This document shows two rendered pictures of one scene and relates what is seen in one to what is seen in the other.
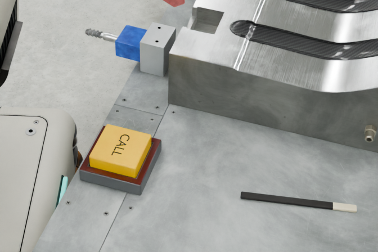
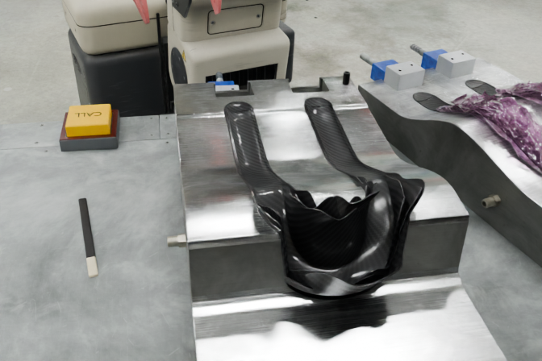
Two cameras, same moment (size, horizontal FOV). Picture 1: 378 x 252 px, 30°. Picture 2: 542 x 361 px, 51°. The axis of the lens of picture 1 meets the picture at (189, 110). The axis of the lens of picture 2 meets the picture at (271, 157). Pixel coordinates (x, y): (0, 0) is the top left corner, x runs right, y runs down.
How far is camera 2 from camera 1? 0.87 m
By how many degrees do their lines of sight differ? 48
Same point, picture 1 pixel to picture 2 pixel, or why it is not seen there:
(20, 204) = not seen: hidden behind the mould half
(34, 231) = not seen: hidden behind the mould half
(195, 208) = (57, 180)
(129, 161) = (72, 122)
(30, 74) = not seen: hidden behind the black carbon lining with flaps
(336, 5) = (342, 157)
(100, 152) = (76, 108)
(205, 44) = (198, 96)
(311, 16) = (300, 142)
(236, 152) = (137, 185)
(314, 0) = (334, 142)
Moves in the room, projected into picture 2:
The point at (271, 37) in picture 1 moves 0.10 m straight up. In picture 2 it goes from (244, 129) to (245, 57)
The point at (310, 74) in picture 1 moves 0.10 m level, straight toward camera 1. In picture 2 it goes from (202, 159) to (115, 168)
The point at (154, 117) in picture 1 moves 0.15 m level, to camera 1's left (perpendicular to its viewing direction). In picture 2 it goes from (155, 135) to (131, 91)
